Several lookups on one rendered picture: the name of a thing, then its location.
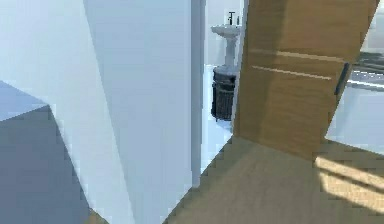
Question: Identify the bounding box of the brown wooden room door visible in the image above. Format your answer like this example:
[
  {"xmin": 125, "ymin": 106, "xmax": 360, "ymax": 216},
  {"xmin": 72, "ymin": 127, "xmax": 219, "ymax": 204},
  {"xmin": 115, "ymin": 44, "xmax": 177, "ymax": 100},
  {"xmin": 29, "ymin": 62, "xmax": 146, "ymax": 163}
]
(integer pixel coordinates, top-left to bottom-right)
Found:
[{"xmin": 232, "ymin": 0, "xmax": 381, "ymax": 162}]

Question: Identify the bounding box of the black wire waste bin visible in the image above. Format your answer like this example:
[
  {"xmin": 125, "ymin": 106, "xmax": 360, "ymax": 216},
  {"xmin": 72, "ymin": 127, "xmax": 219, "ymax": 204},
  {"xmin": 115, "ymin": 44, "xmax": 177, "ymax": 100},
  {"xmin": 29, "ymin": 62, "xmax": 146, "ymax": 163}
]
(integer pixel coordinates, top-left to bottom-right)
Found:
[{"xmin": 210, "ymin": 65, "xmax": 240, "ymax": 122}]

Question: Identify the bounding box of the white pedestal sink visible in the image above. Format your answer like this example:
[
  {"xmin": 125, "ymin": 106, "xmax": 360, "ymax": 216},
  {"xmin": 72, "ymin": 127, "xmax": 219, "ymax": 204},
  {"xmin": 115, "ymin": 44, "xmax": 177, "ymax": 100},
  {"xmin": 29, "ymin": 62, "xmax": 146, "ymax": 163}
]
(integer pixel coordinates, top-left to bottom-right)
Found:
[{"xmin": 210, "ymin": 24, "xmax": 242, "ymax": 68}]

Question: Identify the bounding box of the black door handle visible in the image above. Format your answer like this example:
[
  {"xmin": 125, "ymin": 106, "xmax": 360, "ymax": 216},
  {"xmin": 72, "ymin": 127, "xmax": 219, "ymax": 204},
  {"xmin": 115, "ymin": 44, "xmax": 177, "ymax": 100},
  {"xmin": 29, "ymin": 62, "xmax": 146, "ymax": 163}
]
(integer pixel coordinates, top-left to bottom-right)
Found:
[{"xmin": 334, "ymin": 62, "xmax": 351, "ymax": 96}]

